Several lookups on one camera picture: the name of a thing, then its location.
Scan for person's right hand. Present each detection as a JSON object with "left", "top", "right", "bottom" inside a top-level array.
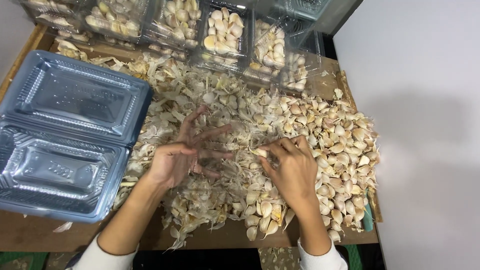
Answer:
[{"left": 258, "top": 134, "right": 320, "bottom": 211}]

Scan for person's left hand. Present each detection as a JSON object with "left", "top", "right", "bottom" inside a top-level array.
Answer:
[{"left": 144, "top": 105, "right": 234, "bottom": 190}]

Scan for clear plastic clamshell box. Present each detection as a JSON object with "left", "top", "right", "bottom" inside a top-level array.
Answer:
[{"left": 176, "top": 112, "right": 275, "bottom": 181}]

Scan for pile of garlic cloves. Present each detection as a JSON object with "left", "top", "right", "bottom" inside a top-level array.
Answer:
[{"left": 202, "top": 89, "right": 381, "bottom": 243}]

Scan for heap of dry garlic skins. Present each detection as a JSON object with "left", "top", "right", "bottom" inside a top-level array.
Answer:
[{"left": 55, "top": 37, "right": 272, "bottom": 251}]

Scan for scattered garlic scraps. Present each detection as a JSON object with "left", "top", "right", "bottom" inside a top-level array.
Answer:
[{"left": 259, "top": 247, "right": 301, "bottom": 270}]

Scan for green plastic mat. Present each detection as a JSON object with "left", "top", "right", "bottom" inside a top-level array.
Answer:
[
  {"left": 343, "top": 244, "right": 363, "bottom": 270},
  {"left": 0, "top": 251, "right": 50, "bottom": 270}
]

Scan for stack of empty clamshell containers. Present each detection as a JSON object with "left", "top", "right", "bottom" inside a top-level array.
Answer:
[{"left": 0, "top": 50, "right": 154, "bottom": 224}]

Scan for loose garlic skin flake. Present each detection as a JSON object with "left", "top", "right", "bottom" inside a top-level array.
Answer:
[{"left": 52, "top": 221, "right": 74, "bottom": 233}]

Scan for row of garlic-filled containers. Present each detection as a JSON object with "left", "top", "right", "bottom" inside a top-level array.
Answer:
[{"left": 17, "top": 0, "right": 328, "bottom": 93}]

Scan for teal tool handle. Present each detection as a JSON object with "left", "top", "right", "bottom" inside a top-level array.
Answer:
[{"left": 361, "top": 198, "right": 374, "bottom": 232}]

